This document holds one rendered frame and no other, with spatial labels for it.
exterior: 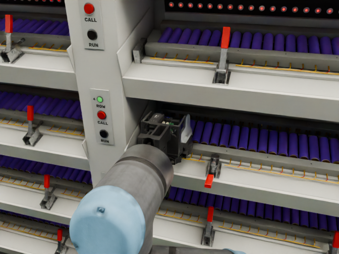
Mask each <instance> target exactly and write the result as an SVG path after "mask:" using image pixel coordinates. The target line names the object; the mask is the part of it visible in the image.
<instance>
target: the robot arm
mask: <svg viewBox="0 0 339 254"><path fill-rule="evenodd" d="M147 118H148V121H145V120H146V119H147ZM182 124H183V128H182V129H181V125H182ZM145 125H146V126H145ZM192 136H193V135H192V128H191V127H190V115H189V114H187V116H184V117H183V119H182V120H181V122H180V120H176V119H172V118H168V117H165V118H164V113H163V111H161V112H160V113H155V114H154V115H153V117H152V111H150V112H149V113H148V114H147V115H146V116H145V117H144V118H143V119H142V120H141V134H140V135H139V136H138V144H137V145H134V146H132V147H130V148H128V149H127V150H126V151H125V153H124V154H123V155H122V156H121V157H120V158H119V159H118V161H117V162H116V163H115V164H114V165H113V166H112V167H111V169H110V170H109V171H108V172H107V173H106V174H105V176H104V177H103V178H102V179H101V180H100V181H99V183H98V184H97V185H96V186H95V187H94V188H93V190H91V191H90V192H89V193H87V194H86V195H85V196H84V198H83V199H82V200H81V202H80V203H79V205H78V207H77V209H76V210H75V212H74V213H73V215H72V217H71V220H70V227H69V232H70V238H71V241H72V243H73V245H74V247H75V249H76V251H77V253H78V254H246V253H245V252H243V251H237V250H232V249H229V248H224V249H209V248H192V247H175V246H164V245H152V243H153V221H154V217H155V215H156V213H157V211H158V209H159V207H160V204H161V202H162V200H163V198H164V197H166V198H168V197H169V195H170V190H171V183H172V181H173V177H174V169H173V165H175V164H177V163H180V162H181V160H182V158H185V159H186V158H187V156H188V155H189V154H191V152H192V151H193V142H192Z"/></svg>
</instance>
